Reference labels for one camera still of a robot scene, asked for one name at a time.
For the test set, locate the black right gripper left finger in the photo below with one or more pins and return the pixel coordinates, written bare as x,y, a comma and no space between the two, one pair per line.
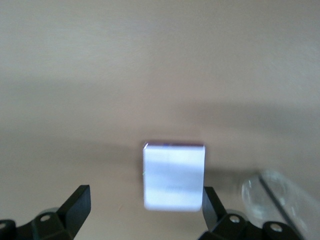
62,217

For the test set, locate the white phone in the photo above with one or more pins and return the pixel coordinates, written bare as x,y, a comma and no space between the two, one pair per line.
173,175

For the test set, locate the clear plastic cup with straw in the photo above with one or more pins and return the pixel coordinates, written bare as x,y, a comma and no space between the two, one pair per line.
270,197

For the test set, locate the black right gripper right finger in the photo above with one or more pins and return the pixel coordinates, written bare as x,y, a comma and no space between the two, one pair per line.
232,223

